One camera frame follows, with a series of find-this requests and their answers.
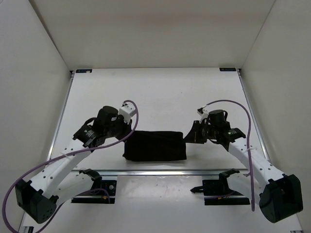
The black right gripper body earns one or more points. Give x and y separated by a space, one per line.
211 131

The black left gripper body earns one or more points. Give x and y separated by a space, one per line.
116 126

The black skirt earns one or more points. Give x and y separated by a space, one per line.
156 146

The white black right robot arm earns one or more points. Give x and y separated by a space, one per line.
278 195

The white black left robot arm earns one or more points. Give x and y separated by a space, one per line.
45 192

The left blue corner label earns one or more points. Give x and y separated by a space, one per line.
83 71

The blue corner label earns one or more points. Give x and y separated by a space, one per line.
227 69
83 71

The right blue corner label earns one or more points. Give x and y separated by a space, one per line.
227 69

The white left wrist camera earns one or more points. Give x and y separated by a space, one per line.
127 110

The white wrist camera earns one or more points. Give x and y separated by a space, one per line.
203 113
127 110

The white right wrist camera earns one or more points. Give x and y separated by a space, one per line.
203 113

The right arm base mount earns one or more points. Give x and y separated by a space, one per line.
217 194

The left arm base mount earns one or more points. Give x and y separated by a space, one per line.
103 193

